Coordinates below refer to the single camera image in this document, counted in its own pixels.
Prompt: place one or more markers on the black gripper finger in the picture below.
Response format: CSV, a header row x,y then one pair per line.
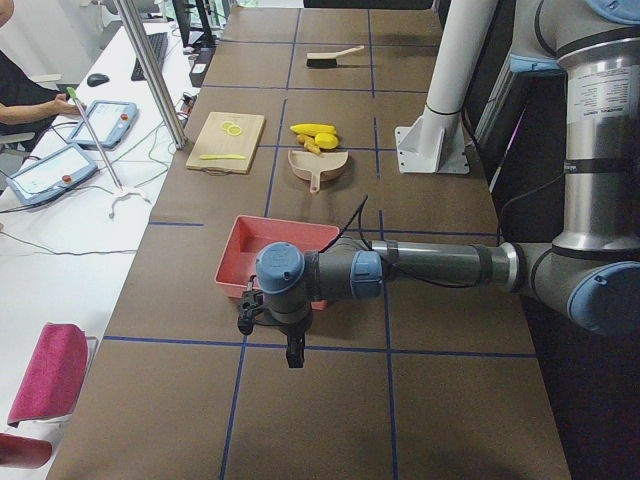
x,y
295,351

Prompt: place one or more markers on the blue teach pendant near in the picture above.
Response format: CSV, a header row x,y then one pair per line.
x,y
52,176

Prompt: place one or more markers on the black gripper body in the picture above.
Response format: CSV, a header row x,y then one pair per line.
x,y
293,330

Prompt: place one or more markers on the aluminium frame post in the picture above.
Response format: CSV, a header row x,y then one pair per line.
x,y
142,47

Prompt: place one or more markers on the blue teach pendant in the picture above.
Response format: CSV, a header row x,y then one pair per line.
x,y
111,122
52,176

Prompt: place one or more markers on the yellow toy corn cob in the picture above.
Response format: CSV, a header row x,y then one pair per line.
x,y
313,129

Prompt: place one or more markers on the beige hand brush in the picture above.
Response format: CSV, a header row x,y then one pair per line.
x,y
327,60

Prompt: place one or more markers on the yellow plastic knife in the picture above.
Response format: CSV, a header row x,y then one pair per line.
x,y
228,156

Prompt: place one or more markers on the white curved hook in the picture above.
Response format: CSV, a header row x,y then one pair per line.
x,y
124,193

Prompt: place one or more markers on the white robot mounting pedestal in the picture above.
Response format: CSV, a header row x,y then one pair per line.
x,y
434,143

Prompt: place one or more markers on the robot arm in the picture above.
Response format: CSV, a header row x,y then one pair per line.
x,y
393,78

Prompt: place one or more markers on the bamboo cutting board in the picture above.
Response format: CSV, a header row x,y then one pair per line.
x,y
214,140

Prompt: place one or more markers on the pink plastic bin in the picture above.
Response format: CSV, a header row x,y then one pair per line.
x,y
250,234

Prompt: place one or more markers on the blue teach pendant far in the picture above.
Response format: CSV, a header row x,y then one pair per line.
x,y
111,122

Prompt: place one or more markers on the metal rod green tip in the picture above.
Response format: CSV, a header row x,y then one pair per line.
x,y
73,96

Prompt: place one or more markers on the brown toy ginger root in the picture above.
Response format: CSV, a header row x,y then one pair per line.
x,y
309,143

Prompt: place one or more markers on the black computer mouse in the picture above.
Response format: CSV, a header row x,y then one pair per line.
x,y
96,79

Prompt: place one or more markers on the yellow toy potato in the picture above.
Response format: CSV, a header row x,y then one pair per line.
x,y
326,141

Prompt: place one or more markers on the beige plastic dustpan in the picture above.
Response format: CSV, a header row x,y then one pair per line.
x,y
315,169

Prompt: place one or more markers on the seated person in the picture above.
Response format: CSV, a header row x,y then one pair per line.
x,y
27,107

